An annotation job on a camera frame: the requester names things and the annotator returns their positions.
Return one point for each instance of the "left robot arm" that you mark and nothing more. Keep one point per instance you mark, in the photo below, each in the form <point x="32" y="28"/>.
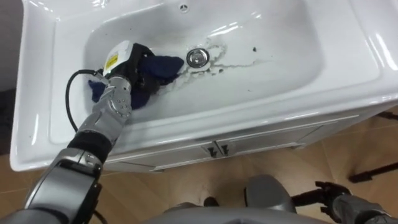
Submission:
<point x="66" y="183"/>

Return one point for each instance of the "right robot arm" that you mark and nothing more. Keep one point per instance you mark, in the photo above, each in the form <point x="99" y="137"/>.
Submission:
<point x="360" y="210"/>

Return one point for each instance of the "chrome sink drain plug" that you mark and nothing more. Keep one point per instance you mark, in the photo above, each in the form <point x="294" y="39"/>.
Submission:
<point x="197" y="58"/>

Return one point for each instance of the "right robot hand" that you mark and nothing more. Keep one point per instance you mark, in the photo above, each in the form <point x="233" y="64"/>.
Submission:
<point x="331" y="191"/>

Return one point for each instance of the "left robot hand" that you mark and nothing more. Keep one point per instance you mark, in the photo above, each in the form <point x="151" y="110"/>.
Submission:
<point x="119" y="56"/>

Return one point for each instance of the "robot legs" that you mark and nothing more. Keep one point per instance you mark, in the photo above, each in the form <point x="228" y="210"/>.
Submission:
<point x="267" y="193"/>

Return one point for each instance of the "dark blue cloth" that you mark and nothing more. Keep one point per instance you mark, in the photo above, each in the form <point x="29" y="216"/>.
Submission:
<point x="161" y="67"/>

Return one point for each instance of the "black metal floor bar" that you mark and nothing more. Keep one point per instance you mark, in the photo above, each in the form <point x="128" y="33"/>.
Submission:
<point x="373" y="172"/>
<point x="388" y="115"/>

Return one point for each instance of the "robot body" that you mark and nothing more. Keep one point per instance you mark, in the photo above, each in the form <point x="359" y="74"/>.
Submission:
<point x="236" y="217"/>

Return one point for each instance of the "white washbasin cabinet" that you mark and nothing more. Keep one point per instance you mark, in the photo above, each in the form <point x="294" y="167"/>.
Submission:
<point x="280" y="102"/>

